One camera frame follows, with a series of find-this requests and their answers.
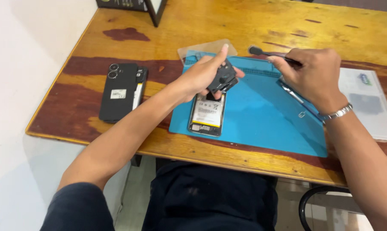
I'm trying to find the silver wrist bracelet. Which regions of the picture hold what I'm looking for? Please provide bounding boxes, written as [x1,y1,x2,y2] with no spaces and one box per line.
[319,103,354,122]

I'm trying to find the black phone with open back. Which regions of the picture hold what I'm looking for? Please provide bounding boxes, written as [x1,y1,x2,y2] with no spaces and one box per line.
[132,66,148,111]

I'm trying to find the black screwdriver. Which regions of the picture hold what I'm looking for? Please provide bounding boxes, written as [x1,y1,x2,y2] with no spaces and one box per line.
[248,45,304,67]

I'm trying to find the clear plastic sheet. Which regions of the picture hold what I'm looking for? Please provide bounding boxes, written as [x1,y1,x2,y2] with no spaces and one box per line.
[177,39,238,66]

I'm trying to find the person's dark trousers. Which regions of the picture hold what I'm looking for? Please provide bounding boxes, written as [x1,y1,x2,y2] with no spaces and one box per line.
[141,160,279,231]

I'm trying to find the blue silicone repair mat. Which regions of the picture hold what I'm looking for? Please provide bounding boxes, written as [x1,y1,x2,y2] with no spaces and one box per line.
[168,50,329,158]

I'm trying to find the silver tweezers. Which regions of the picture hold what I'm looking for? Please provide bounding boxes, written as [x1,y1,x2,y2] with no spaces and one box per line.
[278,76,324,121]

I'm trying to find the person's dark shirt sleeve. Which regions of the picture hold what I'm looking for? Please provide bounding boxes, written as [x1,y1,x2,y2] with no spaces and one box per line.
[39,182,116,231]

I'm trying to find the black phone back cover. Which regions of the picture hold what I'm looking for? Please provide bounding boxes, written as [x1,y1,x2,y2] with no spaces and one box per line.
[99,63,139,122]

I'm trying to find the person's left hand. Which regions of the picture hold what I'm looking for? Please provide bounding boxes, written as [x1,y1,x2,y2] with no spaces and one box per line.
[173,44,245,104]

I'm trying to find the person's right hand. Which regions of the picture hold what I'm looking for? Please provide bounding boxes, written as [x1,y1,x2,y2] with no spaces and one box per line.
[267,48,348,115]

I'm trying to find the clear plastic sleeve with papers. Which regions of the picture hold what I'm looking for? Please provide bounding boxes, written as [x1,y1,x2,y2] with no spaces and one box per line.
[337,67,387,142]

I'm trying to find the opened phone with battery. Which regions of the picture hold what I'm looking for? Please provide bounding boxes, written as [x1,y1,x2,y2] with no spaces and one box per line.
[188,91,227,138]

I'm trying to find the black display stand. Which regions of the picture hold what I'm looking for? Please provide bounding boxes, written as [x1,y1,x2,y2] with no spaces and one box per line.
[95,0,168,28]

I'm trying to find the black chair frame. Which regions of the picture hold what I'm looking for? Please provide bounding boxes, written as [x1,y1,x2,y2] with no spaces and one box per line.
[298,185,353,231]

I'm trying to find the black phone cover plate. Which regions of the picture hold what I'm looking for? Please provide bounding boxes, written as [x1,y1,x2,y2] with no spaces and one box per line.
[207,58,239,94]

